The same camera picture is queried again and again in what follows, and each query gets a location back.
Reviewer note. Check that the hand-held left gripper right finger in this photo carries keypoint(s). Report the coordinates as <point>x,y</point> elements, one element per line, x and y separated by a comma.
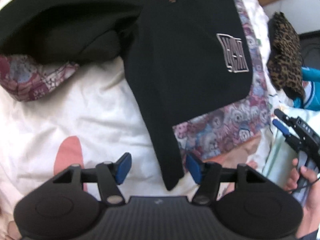
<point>195,168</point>

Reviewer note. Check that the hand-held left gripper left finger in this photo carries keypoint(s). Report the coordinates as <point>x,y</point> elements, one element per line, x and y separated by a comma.
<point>123,168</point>

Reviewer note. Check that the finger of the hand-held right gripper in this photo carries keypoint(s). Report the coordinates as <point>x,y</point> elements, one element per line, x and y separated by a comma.
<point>281,128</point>
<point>283,117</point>

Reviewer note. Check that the black shorts with bear-print panels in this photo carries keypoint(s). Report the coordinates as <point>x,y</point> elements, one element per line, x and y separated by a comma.
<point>187,67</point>

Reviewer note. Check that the person's right hand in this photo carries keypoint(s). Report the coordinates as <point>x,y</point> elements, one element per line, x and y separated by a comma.
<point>312,200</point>

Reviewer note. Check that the pale green cloth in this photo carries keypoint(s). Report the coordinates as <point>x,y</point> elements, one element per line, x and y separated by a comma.
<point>275,155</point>

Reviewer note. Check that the teal jersey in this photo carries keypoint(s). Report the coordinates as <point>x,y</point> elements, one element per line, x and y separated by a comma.
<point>310,92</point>

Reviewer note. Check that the leopard print garment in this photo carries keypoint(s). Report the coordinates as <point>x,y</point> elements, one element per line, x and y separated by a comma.
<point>285,55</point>

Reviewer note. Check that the cream bear-print blanket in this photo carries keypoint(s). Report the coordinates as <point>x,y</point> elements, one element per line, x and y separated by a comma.
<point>75,120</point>

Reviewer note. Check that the black bag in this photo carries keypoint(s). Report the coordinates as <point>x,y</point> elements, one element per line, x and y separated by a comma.
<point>311,50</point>

